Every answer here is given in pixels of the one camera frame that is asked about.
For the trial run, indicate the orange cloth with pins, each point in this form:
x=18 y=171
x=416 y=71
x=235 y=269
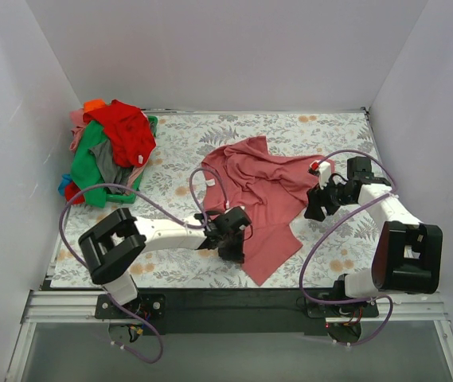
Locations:
x=93 y=104

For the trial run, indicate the light pink cloth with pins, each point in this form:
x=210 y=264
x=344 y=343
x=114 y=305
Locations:
x=78 y=127

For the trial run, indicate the pink t shirt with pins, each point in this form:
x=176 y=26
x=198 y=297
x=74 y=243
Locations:
x=273 y=190

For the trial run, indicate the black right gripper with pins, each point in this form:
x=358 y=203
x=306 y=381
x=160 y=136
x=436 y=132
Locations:
x=323 y=199

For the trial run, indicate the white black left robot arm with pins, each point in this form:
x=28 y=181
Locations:
x=111 y=246

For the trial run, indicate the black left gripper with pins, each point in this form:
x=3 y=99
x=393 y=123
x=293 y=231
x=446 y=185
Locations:
x=229 y=247

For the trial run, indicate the red t shirt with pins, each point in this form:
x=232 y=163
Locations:
x=128 y=128

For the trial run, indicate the floral patterned table mat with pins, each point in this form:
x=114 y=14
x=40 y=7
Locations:
x=171 y=184

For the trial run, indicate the aluminium front frame rail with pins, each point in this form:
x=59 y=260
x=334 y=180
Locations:
x=228 y=335

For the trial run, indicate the grey t shirt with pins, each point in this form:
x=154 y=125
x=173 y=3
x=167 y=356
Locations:
x=109 y=170

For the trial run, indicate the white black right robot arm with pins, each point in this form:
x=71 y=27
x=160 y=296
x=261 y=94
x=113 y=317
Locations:
x=408 y=254

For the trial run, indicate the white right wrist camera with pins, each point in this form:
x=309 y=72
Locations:
x=322 y=170

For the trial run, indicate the blue cloth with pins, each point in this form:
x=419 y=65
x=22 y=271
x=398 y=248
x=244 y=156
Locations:
x=66 y=179

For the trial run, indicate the green t shirt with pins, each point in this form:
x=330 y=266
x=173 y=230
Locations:
x=84 y=171

